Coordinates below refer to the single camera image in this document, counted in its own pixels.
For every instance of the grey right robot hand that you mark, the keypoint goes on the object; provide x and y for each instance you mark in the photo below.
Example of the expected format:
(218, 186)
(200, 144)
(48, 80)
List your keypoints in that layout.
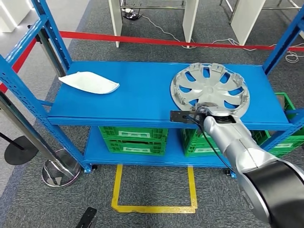
(203, 108)

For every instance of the silver wheel hubcap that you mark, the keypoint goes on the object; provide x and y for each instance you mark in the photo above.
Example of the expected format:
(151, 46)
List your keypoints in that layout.
(209, 89)

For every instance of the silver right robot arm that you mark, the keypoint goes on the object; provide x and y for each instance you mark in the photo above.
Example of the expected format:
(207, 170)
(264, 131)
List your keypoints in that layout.
(237, 148)

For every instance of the blue metal shelf rack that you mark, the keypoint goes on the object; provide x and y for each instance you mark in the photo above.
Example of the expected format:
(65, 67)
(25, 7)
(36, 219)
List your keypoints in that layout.
(142, 94)

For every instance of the white curved plastic part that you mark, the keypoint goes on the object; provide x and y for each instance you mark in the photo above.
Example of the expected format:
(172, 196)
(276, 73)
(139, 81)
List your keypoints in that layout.
(90, 82)

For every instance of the green plastic crate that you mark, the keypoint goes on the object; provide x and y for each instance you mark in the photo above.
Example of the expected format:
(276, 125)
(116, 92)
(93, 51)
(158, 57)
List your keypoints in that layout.
(114, 149)
(109, 132)
(284, 151)
(286, 104)
(192, 151)
(190, 135)

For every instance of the white table leg panel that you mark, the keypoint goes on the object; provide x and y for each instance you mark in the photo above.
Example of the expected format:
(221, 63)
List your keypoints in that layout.
(115, 22)
(247, 19)
(190, 19)

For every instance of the red barrier belt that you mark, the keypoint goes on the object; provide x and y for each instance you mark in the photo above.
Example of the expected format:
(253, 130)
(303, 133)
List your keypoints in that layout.
(23, 56)
(142, 39)

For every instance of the yellow floor tape square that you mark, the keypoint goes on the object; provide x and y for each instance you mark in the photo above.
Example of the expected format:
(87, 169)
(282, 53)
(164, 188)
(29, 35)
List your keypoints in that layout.
(154, 209)

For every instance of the power strip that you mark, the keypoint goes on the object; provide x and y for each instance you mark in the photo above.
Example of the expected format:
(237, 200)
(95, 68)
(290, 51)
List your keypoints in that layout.
(130, 14)

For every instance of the white low plinth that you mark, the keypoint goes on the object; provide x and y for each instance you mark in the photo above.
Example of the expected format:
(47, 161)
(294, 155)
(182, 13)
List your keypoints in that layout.
(13, 15)

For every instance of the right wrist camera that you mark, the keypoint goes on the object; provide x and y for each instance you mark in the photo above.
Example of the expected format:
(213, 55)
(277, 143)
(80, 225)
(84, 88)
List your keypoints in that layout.
(180, 116)

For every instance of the steel table frame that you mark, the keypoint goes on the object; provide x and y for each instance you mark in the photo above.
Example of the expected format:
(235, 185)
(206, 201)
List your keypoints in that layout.
(280, 4)

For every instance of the chrome stanchion post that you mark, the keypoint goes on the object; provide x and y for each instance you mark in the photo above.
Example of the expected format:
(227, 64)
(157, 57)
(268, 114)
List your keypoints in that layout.
(62, 170)
(50, 53)

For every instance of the black stanchion post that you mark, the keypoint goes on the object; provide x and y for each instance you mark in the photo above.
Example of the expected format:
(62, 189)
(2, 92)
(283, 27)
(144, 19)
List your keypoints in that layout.
(21, 150)

